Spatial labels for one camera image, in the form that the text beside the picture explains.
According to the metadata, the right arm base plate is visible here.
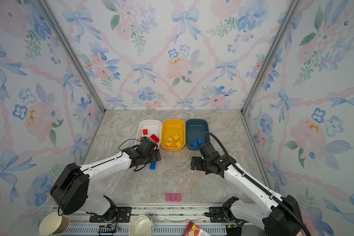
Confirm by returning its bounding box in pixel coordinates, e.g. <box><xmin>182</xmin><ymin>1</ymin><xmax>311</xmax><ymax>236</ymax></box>
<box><xmin>205</xmin><ymin>206</ymin><xmax>246</xmax><ymax>224</ymax></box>

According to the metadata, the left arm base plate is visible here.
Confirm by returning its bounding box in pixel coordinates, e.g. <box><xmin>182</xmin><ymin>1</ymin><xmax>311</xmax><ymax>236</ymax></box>
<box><xmin>89</xmin><ymin>206</ymin><xmax>132</xmax><ymax>223</ymax></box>

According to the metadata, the yellow curved lego piece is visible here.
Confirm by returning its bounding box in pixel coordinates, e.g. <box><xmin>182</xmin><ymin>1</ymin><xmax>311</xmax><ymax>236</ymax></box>
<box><xmin>165</xmin><ymin>137</ymin><xmax>174</xmax><ymax>147</ymax></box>

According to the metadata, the pink block strip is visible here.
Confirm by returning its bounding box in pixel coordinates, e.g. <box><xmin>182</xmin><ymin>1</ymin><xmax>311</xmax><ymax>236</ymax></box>
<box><xmin>165</xmin><ymin>193</ymin><xmax>182</xmax><ymax>202</ymax></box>

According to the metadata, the white plastic bin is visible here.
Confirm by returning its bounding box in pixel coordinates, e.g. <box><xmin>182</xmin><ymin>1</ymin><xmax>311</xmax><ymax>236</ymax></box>
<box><xmin>135</xmin><ymin>120</ymin><xmax>162</xmax><ymax>145</ymax></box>

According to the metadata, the red snack box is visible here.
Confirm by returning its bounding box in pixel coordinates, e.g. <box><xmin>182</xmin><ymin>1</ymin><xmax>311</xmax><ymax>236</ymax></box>
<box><xmin>183</xmin><ymin>221</ymin><xmax>210</xmax><ymax>236</ymax></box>

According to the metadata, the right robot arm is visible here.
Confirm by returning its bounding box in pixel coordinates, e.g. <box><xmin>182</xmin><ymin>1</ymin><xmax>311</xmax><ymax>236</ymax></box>
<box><xmin>190</xmin><ymin>142</ymin><xmax>305</xmax><ymax>236</ymax></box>

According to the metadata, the aluminium front rail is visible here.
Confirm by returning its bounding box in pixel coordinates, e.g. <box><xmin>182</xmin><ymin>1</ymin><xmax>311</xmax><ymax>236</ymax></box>
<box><xmin>53</xmin><ymin>198</ymin><xmax>279</xmax><ymax>228</ymax></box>

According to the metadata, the yellow plastic bin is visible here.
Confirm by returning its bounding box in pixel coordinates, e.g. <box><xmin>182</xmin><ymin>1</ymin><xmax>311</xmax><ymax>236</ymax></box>
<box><xmin>160</xmin><ymin>120</ymin><xmax>186</xmax><ymax>151</ymax></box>

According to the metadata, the dark teal plastic bin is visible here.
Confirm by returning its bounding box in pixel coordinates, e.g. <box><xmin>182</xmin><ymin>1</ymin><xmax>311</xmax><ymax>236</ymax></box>
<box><xmin>185</xmin><ymin>119</ymin><xmax>209</xmax><ymax>151</ymax></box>

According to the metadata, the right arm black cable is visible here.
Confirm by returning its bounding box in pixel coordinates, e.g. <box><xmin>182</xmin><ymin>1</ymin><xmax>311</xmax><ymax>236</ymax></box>
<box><xmin>204</xmin><ymin>131</ymin><xmax>312</xmax><ymax>236</ymax></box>

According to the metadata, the white paper cup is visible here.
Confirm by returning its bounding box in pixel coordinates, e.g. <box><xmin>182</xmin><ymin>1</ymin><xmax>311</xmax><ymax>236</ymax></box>
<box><xmin>128</xmin><ymin>215</ymin><xmax>154</xmax><ymax>236</ymax></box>

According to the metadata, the brown paper cup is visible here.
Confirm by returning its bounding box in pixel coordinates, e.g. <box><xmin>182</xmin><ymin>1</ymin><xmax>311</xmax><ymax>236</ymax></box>
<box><xmin>39</xmin><ymin>212</ymin><xmax>70</xmax><ymax>236</ymax></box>

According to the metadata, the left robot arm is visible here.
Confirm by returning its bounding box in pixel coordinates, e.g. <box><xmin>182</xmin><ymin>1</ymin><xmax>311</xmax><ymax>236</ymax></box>
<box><xmin>50</xmin><ymin>137</ymin><xmax>161</xmax><ymax>222</ymax></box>

